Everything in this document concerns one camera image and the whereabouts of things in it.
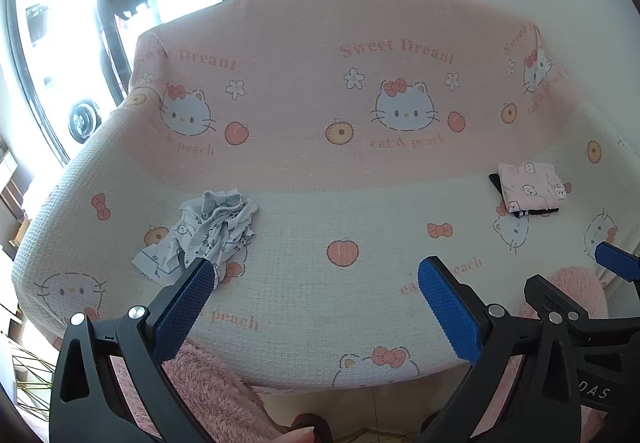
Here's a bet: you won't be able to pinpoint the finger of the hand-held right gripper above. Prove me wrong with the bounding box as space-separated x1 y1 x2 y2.
595 242 640 284
524 274 640 324

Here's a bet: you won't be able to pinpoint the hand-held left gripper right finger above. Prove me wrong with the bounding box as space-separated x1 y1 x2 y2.
417 255 583 443

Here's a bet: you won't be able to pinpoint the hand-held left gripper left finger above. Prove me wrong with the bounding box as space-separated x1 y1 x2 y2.
50 257 221 443

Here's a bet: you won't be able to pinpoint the light blue printed pajama pants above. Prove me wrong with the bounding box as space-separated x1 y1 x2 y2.
131 190 260 291

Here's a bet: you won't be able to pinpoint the person's left hand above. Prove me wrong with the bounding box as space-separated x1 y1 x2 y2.
277 427 317 443

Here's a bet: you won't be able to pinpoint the pink folded printed garment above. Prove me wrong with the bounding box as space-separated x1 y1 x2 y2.
496 162 571 214

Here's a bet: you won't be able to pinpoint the dark navy folded garment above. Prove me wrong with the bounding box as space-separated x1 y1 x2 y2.
489 173 561 218

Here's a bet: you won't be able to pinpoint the wooden furniture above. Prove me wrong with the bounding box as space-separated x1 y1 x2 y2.
0 135 33 264

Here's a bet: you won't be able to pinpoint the black wheel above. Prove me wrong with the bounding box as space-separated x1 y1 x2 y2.
67 98 104 144

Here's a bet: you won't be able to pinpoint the pink cat printed blanket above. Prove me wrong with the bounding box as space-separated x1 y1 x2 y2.
10 0 640 391

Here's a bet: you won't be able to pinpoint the window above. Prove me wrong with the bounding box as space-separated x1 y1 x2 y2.
0 0 223 168

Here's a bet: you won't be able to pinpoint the gold wire rack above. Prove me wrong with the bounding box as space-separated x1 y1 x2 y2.
12 340 58 406

